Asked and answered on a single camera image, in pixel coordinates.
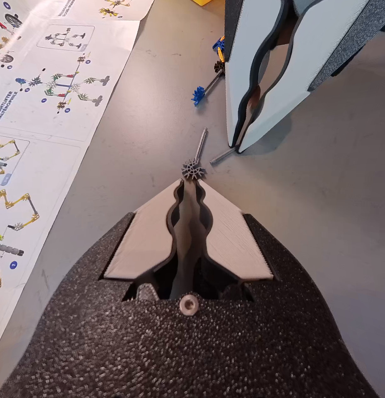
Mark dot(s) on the grey toy connector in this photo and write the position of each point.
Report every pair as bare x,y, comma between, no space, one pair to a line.
192,169

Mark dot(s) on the blue yellow toy rod model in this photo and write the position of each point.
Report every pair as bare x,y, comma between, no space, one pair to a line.
218,67

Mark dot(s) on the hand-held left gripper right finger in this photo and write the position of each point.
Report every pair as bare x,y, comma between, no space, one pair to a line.
236,242

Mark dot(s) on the grey desk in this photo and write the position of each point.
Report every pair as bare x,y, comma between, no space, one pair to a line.
304,202

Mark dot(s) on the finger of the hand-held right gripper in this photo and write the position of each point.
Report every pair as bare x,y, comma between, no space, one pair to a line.
242,62
310,56

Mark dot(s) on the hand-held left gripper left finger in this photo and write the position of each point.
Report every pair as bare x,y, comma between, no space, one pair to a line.
142,242

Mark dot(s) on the blue toy connector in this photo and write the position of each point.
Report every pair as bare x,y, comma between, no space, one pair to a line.
198,95

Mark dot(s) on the yellow parts bin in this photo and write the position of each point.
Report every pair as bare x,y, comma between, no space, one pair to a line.
202,2

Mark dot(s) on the white instruction sheet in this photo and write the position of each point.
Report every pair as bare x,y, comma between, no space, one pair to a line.
71,108

